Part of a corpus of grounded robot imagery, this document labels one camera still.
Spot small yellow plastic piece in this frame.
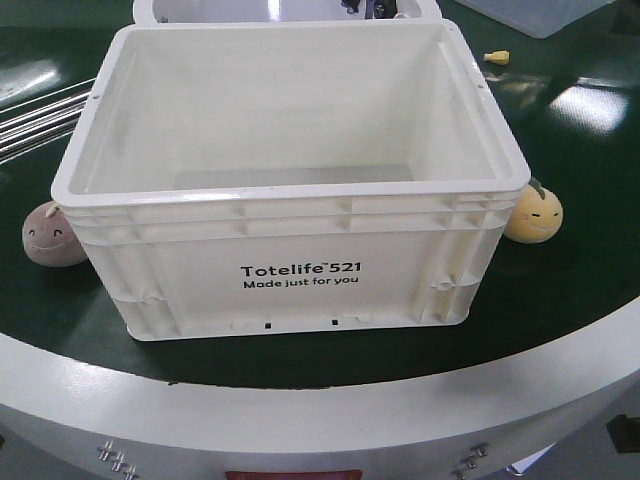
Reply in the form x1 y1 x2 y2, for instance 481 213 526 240
483 50 510 66

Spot pink smiling plush toy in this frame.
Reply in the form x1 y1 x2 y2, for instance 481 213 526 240
22 201 88 268

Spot translucent plastic bin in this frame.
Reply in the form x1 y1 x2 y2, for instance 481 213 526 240
459 0 611 39

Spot red label plate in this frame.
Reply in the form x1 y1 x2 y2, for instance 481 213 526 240
225 469 363 480

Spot white Totelife plastic crate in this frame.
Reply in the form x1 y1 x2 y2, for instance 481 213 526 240
51 19 530 341

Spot white round table rim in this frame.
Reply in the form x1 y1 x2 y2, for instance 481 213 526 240
1 301 639 479

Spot yellow smiling plush toy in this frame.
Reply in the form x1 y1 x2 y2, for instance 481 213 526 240
503 177 563 244

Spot shiny metal rods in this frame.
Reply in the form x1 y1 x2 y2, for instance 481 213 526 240
1 78 95 163

